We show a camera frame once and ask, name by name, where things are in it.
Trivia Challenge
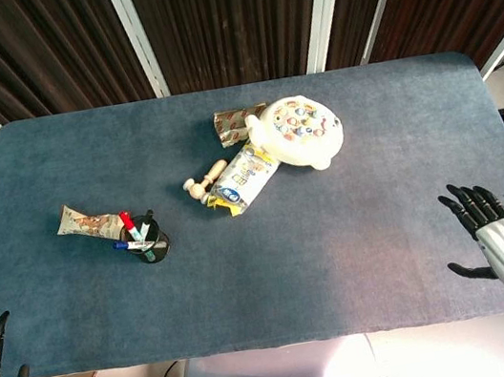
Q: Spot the yellow white snack bag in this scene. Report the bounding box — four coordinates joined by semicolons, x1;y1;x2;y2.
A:
192;136;286;224

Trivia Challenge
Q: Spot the blue-capped white marker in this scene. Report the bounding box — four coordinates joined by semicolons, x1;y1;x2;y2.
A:
112;235;155;253

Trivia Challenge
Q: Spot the blue table mat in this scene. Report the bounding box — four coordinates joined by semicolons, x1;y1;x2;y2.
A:
0;39;504;377

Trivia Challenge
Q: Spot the beige printed snack packet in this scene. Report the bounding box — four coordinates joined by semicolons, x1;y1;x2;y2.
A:
52;195;130;242

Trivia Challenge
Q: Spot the brown foil snack packet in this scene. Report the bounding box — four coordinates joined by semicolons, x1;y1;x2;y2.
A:
211;101;273;151

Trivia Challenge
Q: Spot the white fishing game toy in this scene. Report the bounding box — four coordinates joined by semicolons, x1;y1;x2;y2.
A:
241;87;351;182

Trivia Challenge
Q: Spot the wooden toy hammer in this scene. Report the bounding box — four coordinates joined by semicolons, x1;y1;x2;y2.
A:
179;157;235;205

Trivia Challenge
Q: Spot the red cap marker pen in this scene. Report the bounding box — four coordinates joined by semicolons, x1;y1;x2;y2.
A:
118;209;141;242

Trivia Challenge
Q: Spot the black-capped white marker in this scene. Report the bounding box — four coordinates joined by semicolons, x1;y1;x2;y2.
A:
135;208;159;241

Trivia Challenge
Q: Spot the green-capped white marker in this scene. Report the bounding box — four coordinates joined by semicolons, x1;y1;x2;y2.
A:
135;220;158;263

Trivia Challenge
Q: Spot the black mesh pen holder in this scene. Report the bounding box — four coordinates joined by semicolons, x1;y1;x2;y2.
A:
115;211;174;269

